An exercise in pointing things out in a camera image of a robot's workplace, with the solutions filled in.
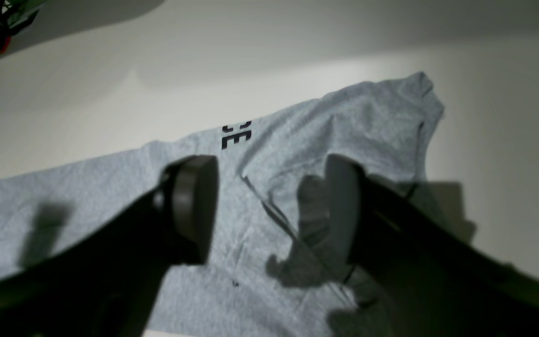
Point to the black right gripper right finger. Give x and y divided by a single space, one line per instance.
436 285

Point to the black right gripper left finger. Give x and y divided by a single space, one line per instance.
107 284

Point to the grey T-shirt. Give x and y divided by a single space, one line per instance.
271 272

